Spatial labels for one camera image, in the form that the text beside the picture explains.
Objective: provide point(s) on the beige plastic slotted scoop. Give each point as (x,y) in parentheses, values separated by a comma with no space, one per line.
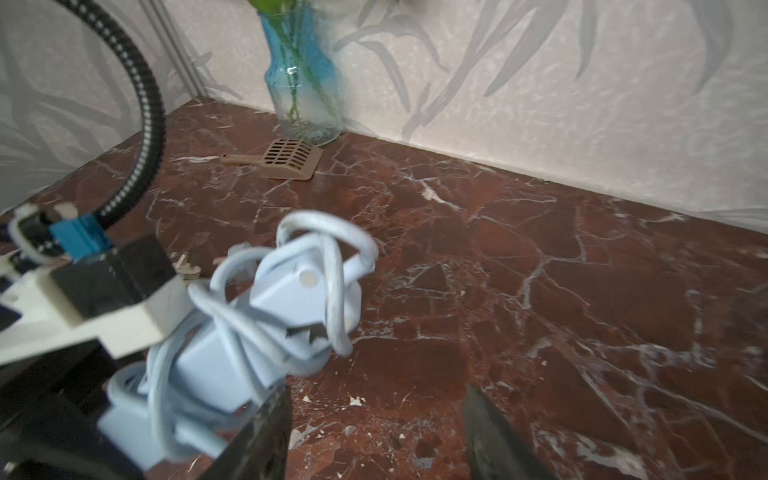
(284,159)

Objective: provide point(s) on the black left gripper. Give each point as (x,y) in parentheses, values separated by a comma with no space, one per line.
(50,405)

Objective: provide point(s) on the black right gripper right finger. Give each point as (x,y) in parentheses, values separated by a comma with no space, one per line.
(495,449)

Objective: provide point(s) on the grey power strip with cord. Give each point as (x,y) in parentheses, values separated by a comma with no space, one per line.
(265,314)

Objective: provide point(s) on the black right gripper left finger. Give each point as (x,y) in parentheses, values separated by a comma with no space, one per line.
(260,450)

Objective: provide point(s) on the blue glass vase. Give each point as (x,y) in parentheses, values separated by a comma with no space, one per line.
(321,111)

